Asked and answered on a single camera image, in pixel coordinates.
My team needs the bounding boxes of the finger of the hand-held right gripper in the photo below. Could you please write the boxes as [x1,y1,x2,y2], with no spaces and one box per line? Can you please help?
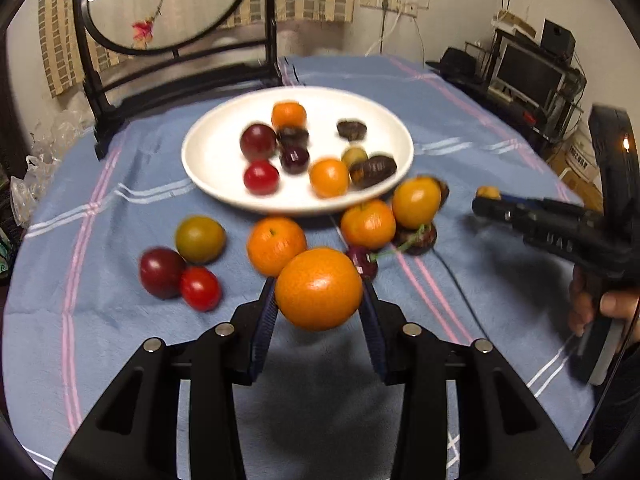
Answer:
[500,193,551,212]
[472,196,532,235]

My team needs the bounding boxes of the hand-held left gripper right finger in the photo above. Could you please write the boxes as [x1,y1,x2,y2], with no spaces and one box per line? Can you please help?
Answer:
[360,277,583,480]

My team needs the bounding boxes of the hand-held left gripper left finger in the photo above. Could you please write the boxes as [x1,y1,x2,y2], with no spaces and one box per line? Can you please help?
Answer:
[52,277,281,480]

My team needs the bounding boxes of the large orange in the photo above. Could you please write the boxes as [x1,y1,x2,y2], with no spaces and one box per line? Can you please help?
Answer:
[275,247,364,332]

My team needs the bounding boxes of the red cherry tomato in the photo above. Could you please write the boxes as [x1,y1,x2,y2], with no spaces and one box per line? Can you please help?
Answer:
[243,160,280,197]
[180,266,222,312]

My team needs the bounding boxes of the small yellow-green fruit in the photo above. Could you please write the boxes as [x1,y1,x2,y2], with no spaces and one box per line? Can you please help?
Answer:
[341,145,369,168]

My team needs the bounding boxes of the small smooth orange tomato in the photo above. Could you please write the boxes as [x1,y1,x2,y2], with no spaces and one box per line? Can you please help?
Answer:
[309,158,351,198]

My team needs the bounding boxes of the dark cherry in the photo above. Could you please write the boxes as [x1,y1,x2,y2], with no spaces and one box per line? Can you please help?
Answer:
[276,126,310,148]
[279,146,311,175]
[345,246,379,281]

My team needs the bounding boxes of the white oval plate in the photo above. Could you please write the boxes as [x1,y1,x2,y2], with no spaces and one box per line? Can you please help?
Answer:
[181,86,415,217]

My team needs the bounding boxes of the dark red plum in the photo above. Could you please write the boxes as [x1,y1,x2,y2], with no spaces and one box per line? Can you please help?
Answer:
[139,247,187,300]
[239,123,278,161]

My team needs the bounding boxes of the small tangerine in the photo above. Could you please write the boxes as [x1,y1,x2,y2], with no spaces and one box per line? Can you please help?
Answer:
[247,216,308,277]
[271,101,307,131]
[341,199,397,250]

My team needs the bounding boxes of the person's right hand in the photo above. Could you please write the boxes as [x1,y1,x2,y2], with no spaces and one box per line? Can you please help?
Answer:
[569,265,640,338]

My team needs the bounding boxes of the white bucket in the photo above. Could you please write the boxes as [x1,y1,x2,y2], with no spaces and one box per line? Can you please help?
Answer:
[547,125,608,211]

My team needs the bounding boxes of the yellow-orange oval tomato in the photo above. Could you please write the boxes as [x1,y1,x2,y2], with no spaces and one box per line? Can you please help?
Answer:
[391,177,443,231]

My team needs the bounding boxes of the black shelf with monitor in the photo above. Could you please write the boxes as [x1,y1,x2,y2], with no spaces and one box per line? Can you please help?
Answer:
[440,27,588,143]

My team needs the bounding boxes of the green-orange tomato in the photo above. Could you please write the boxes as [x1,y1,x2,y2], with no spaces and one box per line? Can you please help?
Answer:
[175,215,227,264]

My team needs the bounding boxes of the computer monitor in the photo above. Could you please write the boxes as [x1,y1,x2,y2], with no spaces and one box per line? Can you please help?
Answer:
[492,42,568,108]

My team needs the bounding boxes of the blue striped tablecloth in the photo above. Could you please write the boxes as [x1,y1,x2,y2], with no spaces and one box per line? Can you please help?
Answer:
[2,55,601,480]

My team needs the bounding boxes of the black hat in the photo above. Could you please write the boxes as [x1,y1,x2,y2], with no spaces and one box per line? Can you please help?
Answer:
[426,47,478,83]

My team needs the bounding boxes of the black speaker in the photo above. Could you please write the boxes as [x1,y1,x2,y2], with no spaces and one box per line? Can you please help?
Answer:
[541,19,576,61]

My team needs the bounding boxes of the clear plastic bags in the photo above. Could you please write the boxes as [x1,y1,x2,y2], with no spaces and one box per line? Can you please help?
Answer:
[7,107,96,228]

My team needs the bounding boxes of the thin black cable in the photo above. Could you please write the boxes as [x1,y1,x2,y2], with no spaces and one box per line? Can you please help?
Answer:
[434,252,490,343]

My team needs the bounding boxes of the white power cable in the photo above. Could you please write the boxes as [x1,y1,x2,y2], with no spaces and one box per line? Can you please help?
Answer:
[365,10,403,57]

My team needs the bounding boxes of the white wall power strip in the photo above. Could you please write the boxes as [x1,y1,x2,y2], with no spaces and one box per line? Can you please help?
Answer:
[382,0,432,17]

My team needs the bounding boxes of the round embroidered screen black frame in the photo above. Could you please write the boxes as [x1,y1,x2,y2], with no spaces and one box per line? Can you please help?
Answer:
[72,0,283,158]

